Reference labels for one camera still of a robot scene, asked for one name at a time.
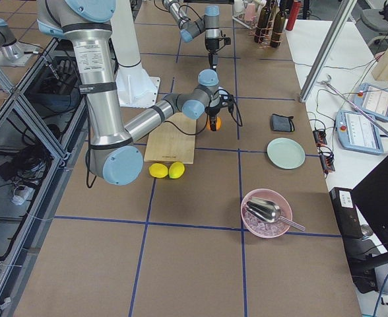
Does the upper yellow lemon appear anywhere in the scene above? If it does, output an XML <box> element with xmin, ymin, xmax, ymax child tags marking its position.
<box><xmin>148</xmin><ymin>163</ymin><xmax>168</xmax><ymax>178</ymax></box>

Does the teach pendant tablet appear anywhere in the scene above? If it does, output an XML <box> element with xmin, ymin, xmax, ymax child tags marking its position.
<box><xmin>353</xmin><ymin>83</ymin><xmax>388</xmax><ymax>122</ymax></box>
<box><xmin>335</xmin><ymin>110</ymin><xmax>384</xmax><ymax>155</ymax></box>

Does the copper wire bottle rack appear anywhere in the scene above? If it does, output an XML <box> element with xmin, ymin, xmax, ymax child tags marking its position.
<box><xmin>254</xmin><ymin>7</ymin><xmax>286</xmax><ymax>48</ymax></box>

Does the black power strip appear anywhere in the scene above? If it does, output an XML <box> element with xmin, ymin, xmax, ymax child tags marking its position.
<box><xmin>313</xmin><ymin>129</ymin><xmax>335</xmax><ymax>176</ymax></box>

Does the black desktop box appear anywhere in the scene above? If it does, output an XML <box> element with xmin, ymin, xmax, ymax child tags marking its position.
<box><xmin>329</xmin><ymin>187</ymin><xmax>373</xmax><ymax>240</ymax></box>

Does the near teach pendant tablet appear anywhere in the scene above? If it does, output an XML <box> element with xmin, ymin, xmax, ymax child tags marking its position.
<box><xmin>335</xmin><ymin>110</ymin><xmax>384</xmax><ymax>155</ymax></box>

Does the aluminium frame post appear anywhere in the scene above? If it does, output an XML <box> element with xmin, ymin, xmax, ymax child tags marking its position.
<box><xmin>299</xmin><ymin>0</ymin><xmax>357</xmax><ymax>103</ymax></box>

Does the bamboo cutting board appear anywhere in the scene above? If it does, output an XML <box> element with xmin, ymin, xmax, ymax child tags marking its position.
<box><xmin>144</xmin><ymin>122</ymin><xmax>195</xmax><ymax>164</ymax></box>

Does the dark wine bottle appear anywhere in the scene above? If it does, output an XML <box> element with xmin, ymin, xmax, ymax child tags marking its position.
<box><xmin>270</xmin><ymin>0</ymin><xmax>287</xmax><ymax>48</ymax></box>
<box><xmin>254</xmin><ymin>1</ymin><xmax>271</xmax><ymax>43</ymax></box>

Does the black computer monitor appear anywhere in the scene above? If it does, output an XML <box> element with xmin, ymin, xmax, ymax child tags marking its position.
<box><xmin>352</xmin><ymin>156</ymin><xmax>388</xmax><ymax>249</ymax></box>

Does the folded grey cloth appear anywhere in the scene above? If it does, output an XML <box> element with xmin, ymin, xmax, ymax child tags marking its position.
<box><xmin>271</xmin><ymin>114</ymin><xmax>295</xmax><ymax>133</ymax></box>

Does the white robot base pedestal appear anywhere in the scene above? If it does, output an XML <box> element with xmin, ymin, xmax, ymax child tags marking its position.
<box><xmin>111</xmin><ymin>1</ymin><xmax>160</xmax><ymax>108</ymax></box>

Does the dark wine bottle lower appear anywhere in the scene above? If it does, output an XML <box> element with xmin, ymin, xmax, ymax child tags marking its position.
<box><xmin>270</xmin><ymin>0</ymin><xmax>287</xmax><ymax>48</ymax></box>

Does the pink bowl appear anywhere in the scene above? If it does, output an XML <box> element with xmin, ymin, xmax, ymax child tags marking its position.
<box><xmin>241</xmin><ymin>189</ymin><xmax>293</xmax><ymax>238</ymax></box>

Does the lower yellow lemon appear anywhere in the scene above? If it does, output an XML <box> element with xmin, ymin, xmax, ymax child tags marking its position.
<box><xmin>168</xmin><ymin>162</ymin><xmax>185</xmax><ymax>179</ymax></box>

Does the pink cup on rack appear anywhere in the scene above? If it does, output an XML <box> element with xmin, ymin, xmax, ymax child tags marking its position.
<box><xmin>244</xmin><ymin>3</ymin><xmax>256</xmax><ymax>22</ymax></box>

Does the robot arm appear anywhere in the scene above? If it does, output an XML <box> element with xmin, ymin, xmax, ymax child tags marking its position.
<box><xmin>37</xmin><ymin>1</ymin><xmax>222</xmax><ymax>186</ymax></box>
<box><xmin>162</xmin><ymin>1</ymin><xmax>226</xmax><ymax>71</ymax></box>

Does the far teach pendant tablet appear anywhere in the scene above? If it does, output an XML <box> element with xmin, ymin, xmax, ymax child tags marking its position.
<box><xmin>353</xmin><ymin>83</ymin><xmax>388</xmax><ymax>122</ymax></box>

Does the yellow lemon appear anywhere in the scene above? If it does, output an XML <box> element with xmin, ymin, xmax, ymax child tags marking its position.
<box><xmin>148</xmin><ymin>163</ymin><xmax>168</xmax><ymax>178</ymax></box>
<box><xmin>168</xmin><ymin>162</ymin><xmax>185</xmax><ymax>179</ymax></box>

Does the white wire cup rack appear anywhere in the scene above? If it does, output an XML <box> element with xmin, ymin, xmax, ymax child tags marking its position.
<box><xmin>232</xmin><ymin>0</ymin><xmax>261</xmax><ymax>30</ymax></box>

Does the dark wine bottle upper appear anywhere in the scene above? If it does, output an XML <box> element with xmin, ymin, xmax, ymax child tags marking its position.
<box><xmin>254</xmin><ymin>1</ymin><xmax>271</xmax><ymax>43</ymax></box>

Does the metal scoop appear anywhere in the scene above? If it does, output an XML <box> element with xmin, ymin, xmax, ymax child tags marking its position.
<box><xmin>246</xmin><ymin>197</ymin><xmax>306</xmax><ymax>232</ymax></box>

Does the red bottle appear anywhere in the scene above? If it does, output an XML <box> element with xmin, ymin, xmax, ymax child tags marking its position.
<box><xmin>285</xmin><ymin>0</ymin><xmax>302</xmax><ymax>31</ymax></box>

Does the light green plate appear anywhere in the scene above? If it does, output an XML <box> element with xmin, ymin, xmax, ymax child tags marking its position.
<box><xmin>267</xmin><ymin>137</ymin><xmax>306</xmax><ymax>170</ymax></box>

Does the orange mandarin fruit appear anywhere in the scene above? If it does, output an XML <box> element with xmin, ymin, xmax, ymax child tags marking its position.
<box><xmin>206</xmin><ymin>117</ymin><xmax>222</xmax><ymax>131</ymax></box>

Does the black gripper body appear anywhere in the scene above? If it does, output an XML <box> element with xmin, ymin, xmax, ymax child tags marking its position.
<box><xmin>205</xmin><ymin>37</ymin><xmax>220</xmax><ymax>55</ymax></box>
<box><xmin>205</xmin><ymin>94</ymin><xmax>222</xmax><ymax>119</ymax></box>

